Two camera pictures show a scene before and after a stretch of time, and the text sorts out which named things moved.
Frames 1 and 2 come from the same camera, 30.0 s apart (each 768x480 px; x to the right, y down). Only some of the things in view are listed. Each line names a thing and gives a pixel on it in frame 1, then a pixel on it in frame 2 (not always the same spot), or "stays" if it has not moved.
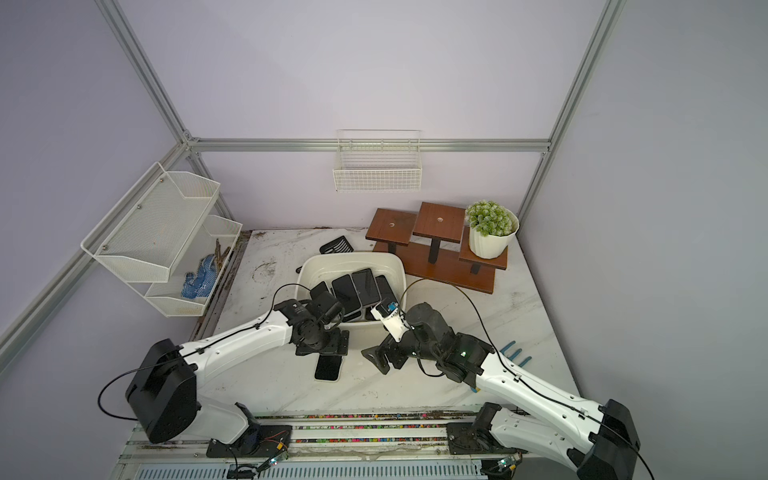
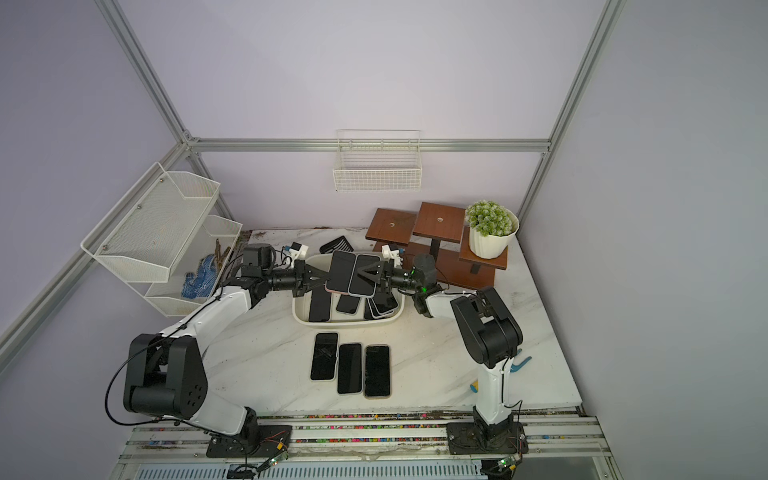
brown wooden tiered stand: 434,244 stays
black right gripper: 381,359 -> 386,275
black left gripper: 334,348 -> 304,287
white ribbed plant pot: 488,247 stays
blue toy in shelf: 204,280 stays
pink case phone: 347,295 -> 340,273
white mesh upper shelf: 153,227 stays
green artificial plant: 488,217 stays
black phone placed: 328,367 stays
